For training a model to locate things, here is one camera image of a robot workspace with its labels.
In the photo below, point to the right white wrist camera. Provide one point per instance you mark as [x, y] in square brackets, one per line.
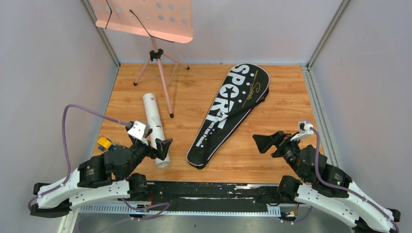
[305, 131]

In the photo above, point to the black sport racket bag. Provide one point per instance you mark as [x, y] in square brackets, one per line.
[244, 87]

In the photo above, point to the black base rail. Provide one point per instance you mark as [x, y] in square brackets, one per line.
[221, 198]

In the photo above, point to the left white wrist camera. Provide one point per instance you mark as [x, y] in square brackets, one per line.
[138, 130]

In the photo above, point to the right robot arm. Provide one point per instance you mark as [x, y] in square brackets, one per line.
[324, 186]

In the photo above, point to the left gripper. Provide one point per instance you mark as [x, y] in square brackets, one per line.
[154, 147]

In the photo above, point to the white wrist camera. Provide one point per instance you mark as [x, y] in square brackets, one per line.
[138, 130]
[305, 131]

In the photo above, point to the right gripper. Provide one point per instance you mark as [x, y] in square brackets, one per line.
[264, 142]

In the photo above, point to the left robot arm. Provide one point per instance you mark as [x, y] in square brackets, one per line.
[105, 177]

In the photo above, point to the white shuttlecock tube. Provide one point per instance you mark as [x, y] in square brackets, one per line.
[153, 117]

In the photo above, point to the pink music stand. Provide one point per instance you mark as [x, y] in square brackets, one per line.
[167, 20]

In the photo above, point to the yellow blue toy block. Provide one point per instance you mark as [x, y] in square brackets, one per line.
[105, 144]

